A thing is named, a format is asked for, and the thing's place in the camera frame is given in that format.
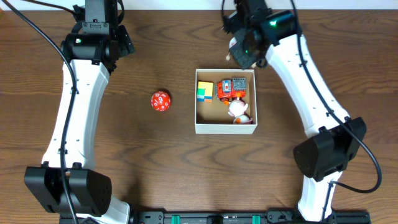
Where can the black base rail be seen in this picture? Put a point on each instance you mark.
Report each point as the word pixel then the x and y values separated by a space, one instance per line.
pixel 268 217

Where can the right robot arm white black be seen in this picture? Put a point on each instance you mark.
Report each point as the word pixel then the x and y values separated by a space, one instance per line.
pixel 333 137

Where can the pink white pig toy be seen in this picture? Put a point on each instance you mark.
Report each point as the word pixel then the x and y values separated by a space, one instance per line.
pixel 237 109

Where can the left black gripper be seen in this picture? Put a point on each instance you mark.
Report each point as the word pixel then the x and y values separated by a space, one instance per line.
pixel 125 43

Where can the white cardboard box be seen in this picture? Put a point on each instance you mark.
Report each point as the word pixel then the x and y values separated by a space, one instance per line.
pixel 211 117

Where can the red toy fire truck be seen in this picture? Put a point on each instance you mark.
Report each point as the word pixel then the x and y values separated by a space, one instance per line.
pixel 231 89

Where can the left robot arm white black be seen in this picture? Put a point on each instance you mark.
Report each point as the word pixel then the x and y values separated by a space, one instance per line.
pixel 66 182

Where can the colourful puzzle cube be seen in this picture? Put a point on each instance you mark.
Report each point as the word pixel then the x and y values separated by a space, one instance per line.
pixel 205 91

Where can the red many-sided die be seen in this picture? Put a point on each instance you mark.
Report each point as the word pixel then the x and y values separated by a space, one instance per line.
pixel 161 101

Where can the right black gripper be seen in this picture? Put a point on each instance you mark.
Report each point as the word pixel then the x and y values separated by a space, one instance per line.
pixel 244 63

